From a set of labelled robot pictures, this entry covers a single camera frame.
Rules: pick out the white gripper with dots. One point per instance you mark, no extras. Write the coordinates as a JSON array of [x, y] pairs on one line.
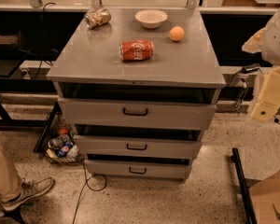
[[277, 41]]

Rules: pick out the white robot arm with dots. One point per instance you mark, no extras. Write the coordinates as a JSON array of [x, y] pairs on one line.
[[266, 41]]

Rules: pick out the grey drawer cabinet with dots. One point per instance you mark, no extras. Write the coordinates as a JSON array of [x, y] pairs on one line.
[[184, 72]]

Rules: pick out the grey top drawer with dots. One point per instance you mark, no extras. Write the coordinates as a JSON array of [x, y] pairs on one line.
[[137, 114]]

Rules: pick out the black power adapter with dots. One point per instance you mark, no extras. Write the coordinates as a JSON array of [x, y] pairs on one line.
[[251, 68]]

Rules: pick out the orange fruit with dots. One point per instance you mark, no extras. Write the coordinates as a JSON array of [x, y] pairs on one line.
[[177, 34]]

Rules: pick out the cardboard box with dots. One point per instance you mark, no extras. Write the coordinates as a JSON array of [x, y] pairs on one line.
[[265, 196]]

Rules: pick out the white bowl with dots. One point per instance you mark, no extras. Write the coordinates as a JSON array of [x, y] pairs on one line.
[[151, 18]]

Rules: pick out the red cola can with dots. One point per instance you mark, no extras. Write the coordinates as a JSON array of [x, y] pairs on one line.
[[136, 50]]

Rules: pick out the crumpled silver snack bag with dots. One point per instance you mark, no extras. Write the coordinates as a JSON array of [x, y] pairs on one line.
[[98, 17]]

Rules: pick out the red apple in basket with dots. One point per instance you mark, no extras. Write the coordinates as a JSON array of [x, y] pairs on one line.
[[62, 131]]

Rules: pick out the black table leg left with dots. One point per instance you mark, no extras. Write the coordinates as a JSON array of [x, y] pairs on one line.
[[45, 132]]

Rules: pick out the blue pepsi can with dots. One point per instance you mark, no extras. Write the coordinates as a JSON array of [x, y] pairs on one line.
[[64, 148]]

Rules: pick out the grey sneaker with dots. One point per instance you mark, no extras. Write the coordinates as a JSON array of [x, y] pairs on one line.
[[29, 190]]

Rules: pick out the beige trouser leg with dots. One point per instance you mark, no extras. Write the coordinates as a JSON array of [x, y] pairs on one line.
[[10, 181]]

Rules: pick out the black metal frame right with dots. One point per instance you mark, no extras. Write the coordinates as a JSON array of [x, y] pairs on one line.
[[248, 206]]

